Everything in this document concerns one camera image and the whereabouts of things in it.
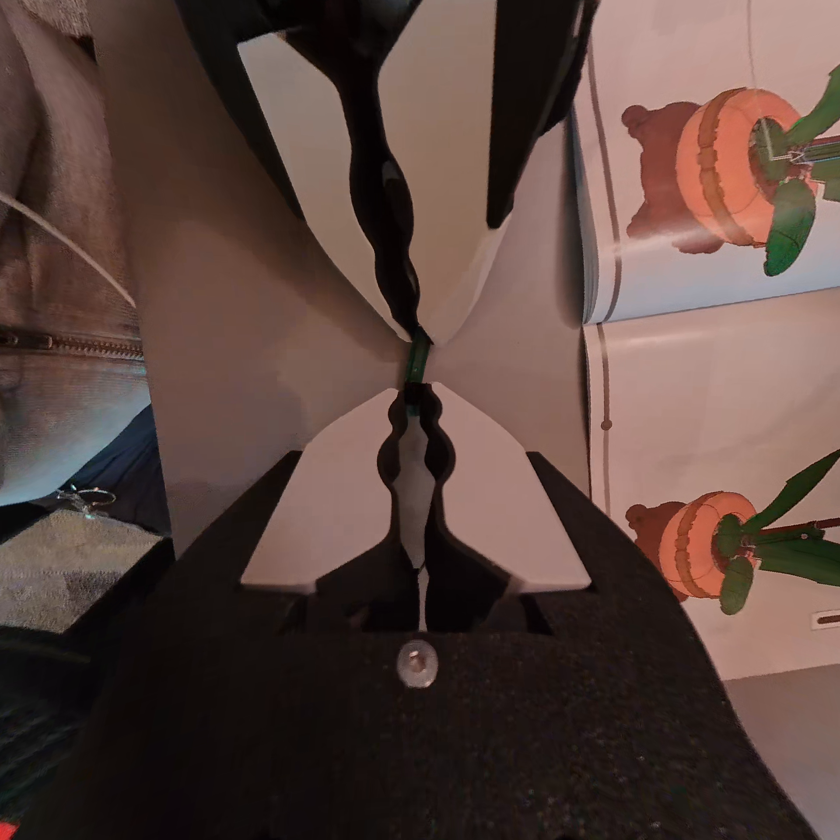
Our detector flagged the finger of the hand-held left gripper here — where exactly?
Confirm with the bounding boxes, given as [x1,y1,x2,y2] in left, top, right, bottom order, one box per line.
[236,28,404,342]
[381,0,513,345]

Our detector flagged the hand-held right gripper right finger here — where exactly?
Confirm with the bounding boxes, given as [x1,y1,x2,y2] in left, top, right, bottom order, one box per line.
[419,385,593,598]

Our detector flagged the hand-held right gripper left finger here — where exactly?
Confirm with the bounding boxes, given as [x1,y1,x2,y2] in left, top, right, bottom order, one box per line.
[240,388,404,598]

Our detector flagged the dark green toy stem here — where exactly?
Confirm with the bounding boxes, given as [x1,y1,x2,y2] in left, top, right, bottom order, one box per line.
[403,328,435,417]

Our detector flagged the grey desk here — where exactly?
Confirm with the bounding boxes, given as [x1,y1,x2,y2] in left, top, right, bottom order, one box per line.
[85,0,840,840]

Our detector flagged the person's blue jeans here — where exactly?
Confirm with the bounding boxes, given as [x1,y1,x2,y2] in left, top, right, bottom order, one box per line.
[0,403,172,552]

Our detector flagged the open building instruction booklet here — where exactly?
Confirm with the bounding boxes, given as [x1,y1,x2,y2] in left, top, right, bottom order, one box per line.
[567,0,840,683]

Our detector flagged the black object with red patch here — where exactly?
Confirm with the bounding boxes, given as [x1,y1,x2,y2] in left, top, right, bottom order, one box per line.
[0,623,93,840]

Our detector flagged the metal key ring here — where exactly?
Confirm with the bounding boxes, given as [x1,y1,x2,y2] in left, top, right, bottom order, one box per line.
[56,486,118,519]

